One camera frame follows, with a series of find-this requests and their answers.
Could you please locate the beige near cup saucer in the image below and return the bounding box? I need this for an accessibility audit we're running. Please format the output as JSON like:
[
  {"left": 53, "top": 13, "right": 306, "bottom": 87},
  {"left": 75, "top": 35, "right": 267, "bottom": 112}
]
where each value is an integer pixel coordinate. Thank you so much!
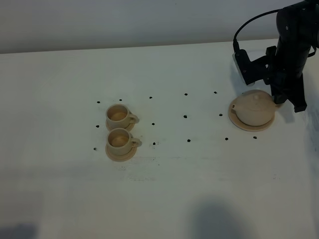
[{"left": 105, "top": 145, "right": 137, "bottom": 162}]

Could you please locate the beige far cup saucer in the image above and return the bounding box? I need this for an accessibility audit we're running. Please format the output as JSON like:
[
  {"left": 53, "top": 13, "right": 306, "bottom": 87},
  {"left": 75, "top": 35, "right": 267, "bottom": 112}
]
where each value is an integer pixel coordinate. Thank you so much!
[{"left": 106, "top": 120, "right": 135, "bottom": 131}]

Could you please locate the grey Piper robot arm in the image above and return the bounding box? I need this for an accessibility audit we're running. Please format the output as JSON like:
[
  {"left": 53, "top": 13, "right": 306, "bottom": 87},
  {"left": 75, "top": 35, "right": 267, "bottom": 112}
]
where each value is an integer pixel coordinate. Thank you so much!
[{"left": 268, "top": 0, "right": 319, "bottom": 113}]

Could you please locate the beige far teacup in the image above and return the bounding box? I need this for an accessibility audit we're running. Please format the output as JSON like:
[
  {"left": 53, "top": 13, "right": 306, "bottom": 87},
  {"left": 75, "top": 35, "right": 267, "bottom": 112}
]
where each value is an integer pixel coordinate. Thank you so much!
[{"left": 106, "top": 104, "right": 139, "bottom": 128}]

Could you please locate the beige cup saucer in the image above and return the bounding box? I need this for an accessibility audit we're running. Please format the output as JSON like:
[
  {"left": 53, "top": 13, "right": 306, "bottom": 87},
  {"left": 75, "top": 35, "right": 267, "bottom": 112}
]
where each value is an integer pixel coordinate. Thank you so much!
[
  {"left": 105, "top": 145, "right": 137, "bottom": 162},
  {"left": 106, "top": 120, "right": 135, "bottom": 131}
]

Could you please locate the beige near teacup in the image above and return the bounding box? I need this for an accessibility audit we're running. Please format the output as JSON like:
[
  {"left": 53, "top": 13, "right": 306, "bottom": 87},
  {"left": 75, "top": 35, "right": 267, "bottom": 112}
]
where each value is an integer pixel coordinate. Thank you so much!
[{"left": 107, "top": 128, "right": 142, "bottom": 155}]

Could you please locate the beige round teapot saucer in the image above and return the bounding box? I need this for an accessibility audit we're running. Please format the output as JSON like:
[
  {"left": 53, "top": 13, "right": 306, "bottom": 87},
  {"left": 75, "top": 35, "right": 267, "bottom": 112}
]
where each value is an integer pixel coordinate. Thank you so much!
[{"left": 228, "top": 100, "right": 275, "bottom": 132}]

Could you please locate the beige ceramic teapot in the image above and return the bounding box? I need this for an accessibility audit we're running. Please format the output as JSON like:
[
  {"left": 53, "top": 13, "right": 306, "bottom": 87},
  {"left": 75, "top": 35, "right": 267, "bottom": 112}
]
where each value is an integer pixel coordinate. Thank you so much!
[{"left": 230, "top": 90, "right": 283, "bottom": 126}]

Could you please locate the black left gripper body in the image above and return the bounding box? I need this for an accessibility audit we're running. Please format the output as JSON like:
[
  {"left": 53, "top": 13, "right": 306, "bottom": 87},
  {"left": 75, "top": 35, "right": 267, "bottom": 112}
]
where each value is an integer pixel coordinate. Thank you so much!
[{"left": 264, "top": 29, "right": 312, "bottom": 86}]

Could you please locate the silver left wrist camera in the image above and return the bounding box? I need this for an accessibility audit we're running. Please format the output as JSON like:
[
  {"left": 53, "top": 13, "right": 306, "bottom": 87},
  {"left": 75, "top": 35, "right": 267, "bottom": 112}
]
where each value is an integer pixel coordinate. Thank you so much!
[{"left": 233, "top": 49, "right": 269, "bottom": 86}]

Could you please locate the beige teacup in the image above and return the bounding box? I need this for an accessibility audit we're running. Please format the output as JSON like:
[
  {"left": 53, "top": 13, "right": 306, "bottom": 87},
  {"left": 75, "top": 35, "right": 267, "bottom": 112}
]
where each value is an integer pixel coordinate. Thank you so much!
[
  {"left": 106, "top": 104, "right": 139, "bottom": 128},
  {"left": 107, "top": 128, "right": 142, "bottom": 155}
]

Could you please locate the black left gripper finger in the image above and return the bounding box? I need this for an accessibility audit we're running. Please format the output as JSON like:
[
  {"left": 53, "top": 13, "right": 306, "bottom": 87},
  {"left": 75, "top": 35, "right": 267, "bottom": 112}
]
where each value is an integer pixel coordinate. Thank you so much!
[
  {"left": 286, "top": 74, "right": 307, "bottom": 112},
  {"left": 270, "top": 83, "right": 290, "bottom": 105}
]

